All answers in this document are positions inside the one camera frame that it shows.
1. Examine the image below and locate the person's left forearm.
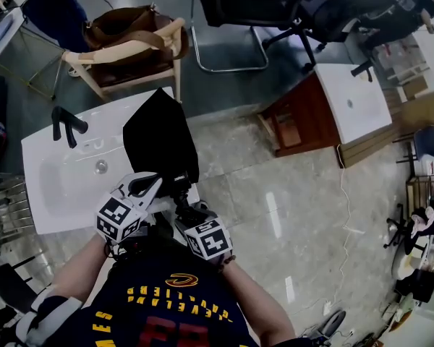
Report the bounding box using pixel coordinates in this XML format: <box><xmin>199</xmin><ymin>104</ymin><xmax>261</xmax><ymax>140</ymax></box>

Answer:
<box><xmin>52</xmin><ymin>235</ymin><xmax>111</xmax><ymax>303</ymax></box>

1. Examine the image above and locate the red wooden cabinet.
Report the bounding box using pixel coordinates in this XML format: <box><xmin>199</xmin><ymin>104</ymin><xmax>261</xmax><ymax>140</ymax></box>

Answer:
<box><xmin>258</xmin><ymin>72</ymin><xmax>343</xmax><ymax>158</ymax></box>

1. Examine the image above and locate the stainless metal rack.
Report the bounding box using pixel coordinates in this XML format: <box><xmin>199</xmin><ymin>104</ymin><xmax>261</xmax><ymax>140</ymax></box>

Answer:
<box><xmin>0</xmin><ymin>171</ymin><xmax>36</xmax><ymax>246</ymax></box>

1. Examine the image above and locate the white rectangular sink basin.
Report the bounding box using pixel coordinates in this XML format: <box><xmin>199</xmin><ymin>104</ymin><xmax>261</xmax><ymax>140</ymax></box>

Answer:
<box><xmin>20</xmin><ymin>87</ymin><xmax>200</xmax><ymax>235</ymax></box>

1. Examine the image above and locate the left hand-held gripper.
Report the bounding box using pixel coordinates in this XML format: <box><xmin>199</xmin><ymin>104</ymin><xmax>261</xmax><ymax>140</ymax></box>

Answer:
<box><xmin>95</xmin><ymin>171</ymin><xmax>164</xmax><ymax>254</ymax></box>

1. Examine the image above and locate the black cloth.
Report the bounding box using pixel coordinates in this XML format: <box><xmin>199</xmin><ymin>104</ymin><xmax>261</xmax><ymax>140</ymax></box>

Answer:
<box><xmin>122</xmin><ymin>87</ymin><xmax>200</xmax><ymax>194</ymax></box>

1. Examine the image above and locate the white and black elbow brace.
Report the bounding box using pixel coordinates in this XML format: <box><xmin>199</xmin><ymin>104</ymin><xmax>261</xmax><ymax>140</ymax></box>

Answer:
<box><xmin>16</xmin><ymin>294</ymin><xmax>84</xmax><ymax>347</ymax></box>

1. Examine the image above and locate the light wooden chair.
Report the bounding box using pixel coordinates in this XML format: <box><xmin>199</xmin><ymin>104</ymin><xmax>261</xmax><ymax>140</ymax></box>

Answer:
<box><xmin>61</xmin><ymin>17</ymin><xmax>189</xmax><ymax>103</ymax></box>

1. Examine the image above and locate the brown cardboard panel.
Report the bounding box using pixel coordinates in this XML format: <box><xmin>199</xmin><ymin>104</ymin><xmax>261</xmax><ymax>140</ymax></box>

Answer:
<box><xmin>338</xmin><ymin>89</ymin><xmax>434</xmax><ymax>168</ymax></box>

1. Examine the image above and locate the black slim faucet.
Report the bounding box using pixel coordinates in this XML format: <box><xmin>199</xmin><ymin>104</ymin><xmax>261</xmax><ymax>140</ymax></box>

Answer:
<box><xmin>350</xmin><ymin>60</ymin><xmax>374</xmax><ymax>83</ymax></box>

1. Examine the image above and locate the dark beaded bracelet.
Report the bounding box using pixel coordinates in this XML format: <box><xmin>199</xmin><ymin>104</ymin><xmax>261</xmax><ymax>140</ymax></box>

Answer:
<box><xmin>216</xmin><ymin>254</ymin><xmax>237</xmax><ymax>273</ymax></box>

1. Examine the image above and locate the black mesh swivel office chair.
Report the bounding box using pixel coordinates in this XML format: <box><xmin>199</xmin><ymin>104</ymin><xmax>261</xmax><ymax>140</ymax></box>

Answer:
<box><xmin>262</xmin><ymin>0</ymin><xmax>384</xmax><ymax>72</ymax></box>

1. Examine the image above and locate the brown leather bag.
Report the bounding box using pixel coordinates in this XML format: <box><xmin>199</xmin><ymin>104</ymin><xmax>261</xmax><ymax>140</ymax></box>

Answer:
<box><xmin>82</xmin><ymin>4</ymin><xmax>189</xmax><ymax>67</ymax></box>

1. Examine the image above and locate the round white side table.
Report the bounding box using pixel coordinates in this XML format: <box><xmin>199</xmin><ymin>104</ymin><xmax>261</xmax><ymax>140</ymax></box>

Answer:
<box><xmin>0</xmin><ymin>7</ymin><xmax>66</xmax><ymax>100</ymax></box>

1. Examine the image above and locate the person's right forearm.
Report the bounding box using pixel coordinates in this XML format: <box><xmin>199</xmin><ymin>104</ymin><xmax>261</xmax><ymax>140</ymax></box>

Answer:
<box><xmin>220</xmin><ymin>258</ymin><xmax>297</xmax><ymax>347</ymax></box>

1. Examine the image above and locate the white floor cable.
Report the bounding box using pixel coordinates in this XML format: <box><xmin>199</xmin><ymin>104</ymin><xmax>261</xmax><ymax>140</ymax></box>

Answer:
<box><xmin>334</xmin><ymin>145</ymin><xmax>366</xmax><ymax>303</ymax></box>

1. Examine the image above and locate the black forked faucet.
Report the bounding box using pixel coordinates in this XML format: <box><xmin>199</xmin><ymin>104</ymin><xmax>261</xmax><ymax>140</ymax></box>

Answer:
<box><xmin>51</xmin><ymin>106</ymin><xmax>90</xmax><ymax>150</ymax></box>

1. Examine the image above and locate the white square sink basin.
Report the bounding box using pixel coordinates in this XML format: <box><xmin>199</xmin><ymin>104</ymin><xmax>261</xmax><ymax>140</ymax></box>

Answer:
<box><xmin>313</xmin><ymin>63</ymin><xmax>393</xmax><ymax>145</ymax></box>

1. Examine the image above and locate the blue chair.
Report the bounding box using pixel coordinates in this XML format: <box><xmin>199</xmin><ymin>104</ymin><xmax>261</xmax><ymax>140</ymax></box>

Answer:
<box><xmin>396</xmin><ymin>125</ymin><xmax>434</xmax><ymax>175</ymax></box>

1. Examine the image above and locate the dark blue printed jersey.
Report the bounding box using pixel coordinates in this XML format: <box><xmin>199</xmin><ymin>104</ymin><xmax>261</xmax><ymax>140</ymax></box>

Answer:
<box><xmin>54</xmin><ymin>258</ymin><xmax>308</xmax><ymax>347</ymax></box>

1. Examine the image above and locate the black stool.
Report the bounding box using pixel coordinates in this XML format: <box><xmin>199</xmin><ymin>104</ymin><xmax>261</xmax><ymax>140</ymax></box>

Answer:
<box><xmin>0</xmin><ymin>254</ymin><xmax>55</xmax><ymax>314</ymax></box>

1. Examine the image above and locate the wooden wire rack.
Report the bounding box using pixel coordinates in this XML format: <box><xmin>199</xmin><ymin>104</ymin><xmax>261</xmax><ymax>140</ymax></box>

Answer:
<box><xmin>404</xmin><ymin>173</ymin><xmax>434</xmax><ymax>213</ymax></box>

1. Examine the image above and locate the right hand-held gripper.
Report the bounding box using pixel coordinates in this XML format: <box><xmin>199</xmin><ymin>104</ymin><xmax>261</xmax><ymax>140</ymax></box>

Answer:
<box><xmin>174</xmin><ymin>207</ymin><xmax>234</xmax><ymax>262</ymax></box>

